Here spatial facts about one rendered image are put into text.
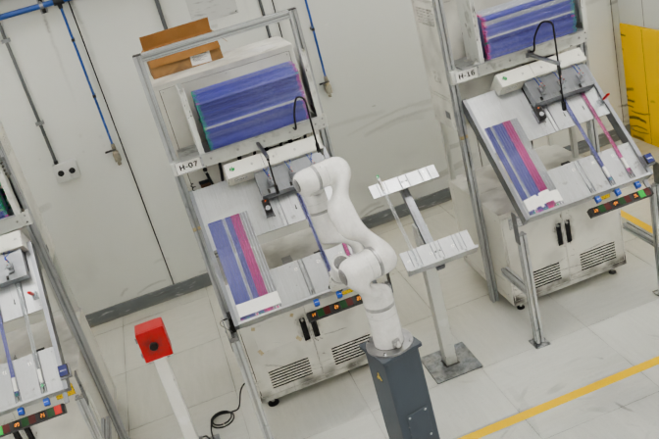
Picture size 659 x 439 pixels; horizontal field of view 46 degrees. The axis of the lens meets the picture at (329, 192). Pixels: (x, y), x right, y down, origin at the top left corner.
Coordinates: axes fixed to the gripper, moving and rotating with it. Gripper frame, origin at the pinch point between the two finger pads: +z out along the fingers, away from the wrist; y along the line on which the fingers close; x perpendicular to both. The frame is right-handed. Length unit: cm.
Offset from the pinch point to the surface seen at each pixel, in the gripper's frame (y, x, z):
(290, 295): -20.8, 7.3, 10.2
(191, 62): -27, 132, -8
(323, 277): -4.0, 10.0, 10.2
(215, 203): -39, 63, 10
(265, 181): -13, 63, 4
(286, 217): -9.3, 44.5, 10.3
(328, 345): -8, -8, 65
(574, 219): 138, 6, 51
